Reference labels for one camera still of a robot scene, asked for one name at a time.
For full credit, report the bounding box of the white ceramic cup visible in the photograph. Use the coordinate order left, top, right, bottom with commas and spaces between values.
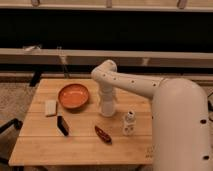
100, 101, 115, 117

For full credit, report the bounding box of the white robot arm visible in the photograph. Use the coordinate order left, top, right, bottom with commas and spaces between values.
91, 60, 213, 171

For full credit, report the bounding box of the black eraser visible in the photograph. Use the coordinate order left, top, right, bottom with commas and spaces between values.
57, 116, 69, 136

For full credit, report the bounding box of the orange bowl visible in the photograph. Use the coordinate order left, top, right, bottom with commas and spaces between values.
58, 83, 89, 109

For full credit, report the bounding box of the small white patterned bottle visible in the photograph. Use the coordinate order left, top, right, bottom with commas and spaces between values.
122, 111, 136, 136

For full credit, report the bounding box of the red chili pepper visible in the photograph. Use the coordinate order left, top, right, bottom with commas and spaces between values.
95, 126, 112, 144

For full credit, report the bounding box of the wooden table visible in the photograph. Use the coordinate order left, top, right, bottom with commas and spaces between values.
9, 79, 152, 166

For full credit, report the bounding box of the beige sponge block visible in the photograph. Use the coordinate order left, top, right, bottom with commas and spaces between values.
45, 100, 57, 117

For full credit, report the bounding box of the black chair base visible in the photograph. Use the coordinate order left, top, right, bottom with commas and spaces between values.
0, 118, 23, 165

